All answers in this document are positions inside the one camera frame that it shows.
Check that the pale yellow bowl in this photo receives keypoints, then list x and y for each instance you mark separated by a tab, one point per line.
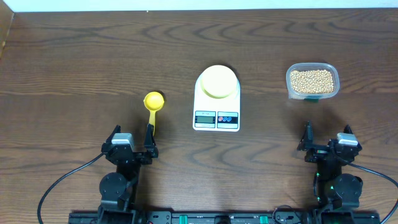
218	81

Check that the yellow measuring scoop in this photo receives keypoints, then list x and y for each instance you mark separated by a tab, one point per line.
154	102

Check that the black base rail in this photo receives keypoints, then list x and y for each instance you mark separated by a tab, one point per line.
163	217

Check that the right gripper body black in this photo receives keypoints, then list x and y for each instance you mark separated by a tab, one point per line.
317	152

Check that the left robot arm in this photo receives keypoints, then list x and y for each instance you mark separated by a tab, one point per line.
118	189

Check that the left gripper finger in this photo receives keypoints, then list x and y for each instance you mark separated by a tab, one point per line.
116	130
149	142

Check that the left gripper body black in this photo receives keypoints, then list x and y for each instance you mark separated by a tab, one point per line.
137	154

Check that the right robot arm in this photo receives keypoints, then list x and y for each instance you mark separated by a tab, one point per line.
337	193

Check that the white digital kitchen scale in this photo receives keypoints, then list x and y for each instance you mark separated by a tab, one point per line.
216	114

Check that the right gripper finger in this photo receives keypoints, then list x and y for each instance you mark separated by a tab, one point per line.
347	130
306	141

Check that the clear plastic container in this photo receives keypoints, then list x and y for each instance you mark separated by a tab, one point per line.
312	66

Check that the soybeans in container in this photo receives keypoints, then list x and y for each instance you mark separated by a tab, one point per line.
312	81

